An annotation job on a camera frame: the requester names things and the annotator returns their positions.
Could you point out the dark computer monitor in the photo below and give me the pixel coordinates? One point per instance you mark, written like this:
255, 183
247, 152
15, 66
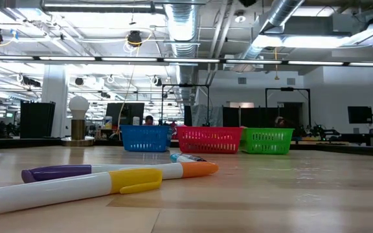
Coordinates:
134, 111

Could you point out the black monitor on arm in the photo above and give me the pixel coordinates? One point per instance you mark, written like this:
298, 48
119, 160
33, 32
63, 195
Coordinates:
359, 115

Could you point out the long ceiling light strip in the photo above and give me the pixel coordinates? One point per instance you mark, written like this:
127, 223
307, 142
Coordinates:
128, 59

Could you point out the white pillar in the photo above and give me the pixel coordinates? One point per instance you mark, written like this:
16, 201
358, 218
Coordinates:
55, 97

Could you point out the green plastic basket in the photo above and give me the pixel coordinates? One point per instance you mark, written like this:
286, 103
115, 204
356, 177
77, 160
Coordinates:
265, 140

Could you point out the yellow cap white marker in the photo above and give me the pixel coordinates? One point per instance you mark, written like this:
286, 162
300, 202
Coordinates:
60, 191

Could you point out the black background robot arm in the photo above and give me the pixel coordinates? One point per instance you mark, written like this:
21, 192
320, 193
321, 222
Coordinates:
324, 132

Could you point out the black rig frame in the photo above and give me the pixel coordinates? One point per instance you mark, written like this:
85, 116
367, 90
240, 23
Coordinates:
287, 89

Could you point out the white bulb brass base lamp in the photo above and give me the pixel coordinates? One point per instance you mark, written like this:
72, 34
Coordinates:
78, 106

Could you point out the silver ventilation duct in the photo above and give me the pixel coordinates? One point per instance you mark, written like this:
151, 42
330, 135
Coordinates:
181, 32
280, 13

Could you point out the black cap white marker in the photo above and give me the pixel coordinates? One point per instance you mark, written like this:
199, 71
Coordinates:
197, 158

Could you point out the red plastic basket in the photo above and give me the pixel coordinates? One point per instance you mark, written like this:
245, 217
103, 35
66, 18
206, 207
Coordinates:
209, 139

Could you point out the blue plastic basket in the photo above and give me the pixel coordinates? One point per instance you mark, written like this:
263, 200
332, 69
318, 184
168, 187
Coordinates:
144, 139

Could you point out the orange cap white marker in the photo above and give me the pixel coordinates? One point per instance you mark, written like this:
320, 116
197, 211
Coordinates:
199, 169

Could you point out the black partition panel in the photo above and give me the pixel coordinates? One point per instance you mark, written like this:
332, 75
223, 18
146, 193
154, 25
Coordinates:
248, 116
37, 119

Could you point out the purple cap white marker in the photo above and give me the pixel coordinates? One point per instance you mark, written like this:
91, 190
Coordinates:
57, 172

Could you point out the person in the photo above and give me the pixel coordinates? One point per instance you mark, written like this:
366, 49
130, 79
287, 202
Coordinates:
148, 120
280, 122

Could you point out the blue cap white marker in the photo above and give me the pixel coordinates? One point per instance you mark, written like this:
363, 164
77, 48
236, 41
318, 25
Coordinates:
177, 158

